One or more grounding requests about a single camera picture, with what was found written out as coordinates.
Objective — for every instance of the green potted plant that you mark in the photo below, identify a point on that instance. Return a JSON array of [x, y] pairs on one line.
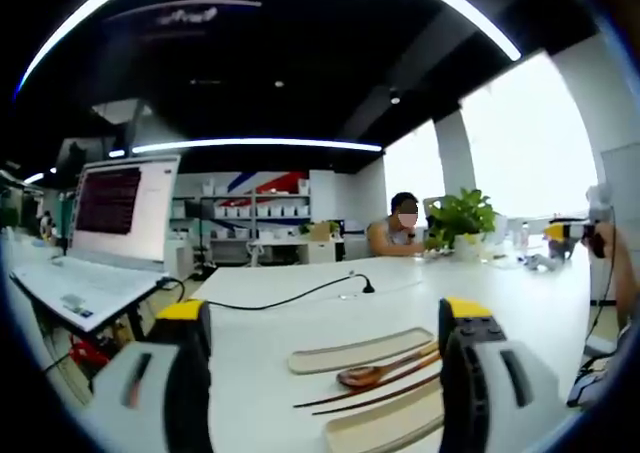
[[462, 218]]

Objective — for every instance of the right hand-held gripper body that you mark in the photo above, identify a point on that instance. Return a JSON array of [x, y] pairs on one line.
[[596, 213]]

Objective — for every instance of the person's right hand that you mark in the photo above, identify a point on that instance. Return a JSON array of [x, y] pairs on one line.
[[609, 240]]

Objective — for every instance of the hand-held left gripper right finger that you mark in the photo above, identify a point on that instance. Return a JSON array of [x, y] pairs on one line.
[[500, 418]]

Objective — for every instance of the white laptop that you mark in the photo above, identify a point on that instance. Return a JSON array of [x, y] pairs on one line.
[[110, 213]]

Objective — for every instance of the dark wooden chopstick utensil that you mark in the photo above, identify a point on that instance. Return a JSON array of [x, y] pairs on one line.
[[370, 389], [380, 398]]

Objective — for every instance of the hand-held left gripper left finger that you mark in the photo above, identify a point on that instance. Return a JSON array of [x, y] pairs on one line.
[[150, 413]]

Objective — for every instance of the white low cabinet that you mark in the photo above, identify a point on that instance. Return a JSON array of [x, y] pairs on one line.
[[300, 250]]

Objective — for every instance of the beige cutlery case base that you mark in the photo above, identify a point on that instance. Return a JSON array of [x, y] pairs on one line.
[[385, 425]]

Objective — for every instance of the wooden spoon utensil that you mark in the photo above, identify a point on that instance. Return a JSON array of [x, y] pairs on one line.
[[360, 375]]

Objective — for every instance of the shelf with white bins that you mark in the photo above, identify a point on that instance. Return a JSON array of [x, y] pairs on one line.
[[240, 213]]

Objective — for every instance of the cardboard box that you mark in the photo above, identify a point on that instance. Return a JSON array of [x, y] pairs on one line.
[[321, 231]]

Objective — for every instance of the beige cutlery case lid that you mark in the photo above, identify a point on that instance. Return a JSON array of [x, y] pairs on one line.
[[350, 353]]

